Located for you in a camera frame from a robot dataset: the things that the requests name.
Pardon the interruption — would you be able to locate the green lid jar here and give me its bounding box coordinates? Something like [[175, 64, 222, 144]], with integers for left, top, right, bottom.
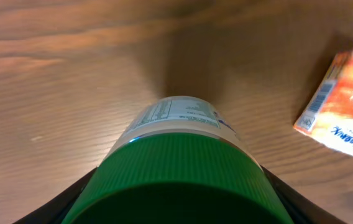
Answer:
[[64, 96, 292, 223]]

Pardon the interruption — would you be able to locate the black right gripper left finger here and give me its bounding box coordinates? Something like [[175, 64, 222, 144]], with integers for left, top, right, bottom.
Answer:
[[14, 168, 96, 224]]

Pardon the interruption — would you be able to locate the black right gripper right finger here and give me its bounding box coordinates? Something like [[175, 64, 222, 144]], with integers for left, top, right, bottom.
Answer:
[[262, 166, 346, 224]]

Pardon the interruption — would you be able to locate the orange tissue pack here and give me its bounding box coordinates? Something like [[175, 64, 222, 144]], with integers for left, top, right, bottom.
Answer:
[[294, 50, 353, 156]]

